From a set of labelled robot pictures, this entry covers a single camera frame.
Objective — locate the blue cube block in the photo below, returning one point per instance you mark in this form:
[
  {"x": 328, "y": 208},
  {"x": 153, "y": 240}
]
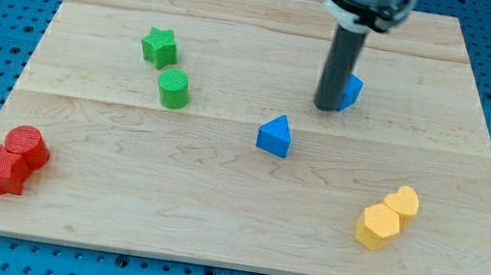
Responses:
[{"x": 351, "y": 93}]

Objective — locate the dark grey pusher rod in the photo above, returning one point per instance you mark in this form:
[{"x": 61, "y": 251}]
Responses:
[{"x": 341, "y": 60}]

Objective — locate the yellow hexagon block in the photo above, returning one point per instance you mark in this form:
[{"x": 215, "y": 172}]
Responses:
[{"x": 377, "y": 226}]

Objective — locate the red star block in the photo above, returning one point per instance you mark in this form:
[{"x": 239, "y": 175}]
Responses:
[{"x": 14, "y": 170}]

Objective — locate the green star block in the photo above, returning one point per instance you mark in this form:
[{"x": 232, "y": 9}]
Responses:
[{"x": 160, "y": 48}]

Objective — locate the blue triangle block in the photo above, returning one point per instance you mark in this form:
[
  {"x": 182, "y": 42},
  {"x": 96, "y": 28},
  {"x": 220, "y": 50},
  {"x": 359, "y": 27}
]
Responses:
[{"x": 275, "y": 137}]

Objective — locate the yellow heart block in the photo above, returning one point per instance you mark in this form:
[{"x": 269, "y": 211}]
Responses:
[{"x": 405, "y": 203}]

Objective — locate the wooden board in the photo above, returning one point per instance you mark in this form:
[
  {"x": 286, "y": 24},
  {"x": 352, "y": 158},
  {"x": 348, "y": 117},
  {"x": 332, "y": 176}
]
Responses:
[{"x": 128, "y": 175}]

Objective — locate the green cylinder block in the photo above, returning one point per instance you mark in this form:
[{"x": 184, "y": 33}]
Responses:
[{"x": 173, "y": 88}]

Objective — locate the red cylinder block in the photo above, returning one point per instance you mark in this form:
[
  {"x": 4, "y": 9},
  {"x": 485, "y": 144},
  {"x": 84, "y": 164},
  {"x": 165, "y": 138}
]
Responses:
[{"x": 27, "y": 141}]

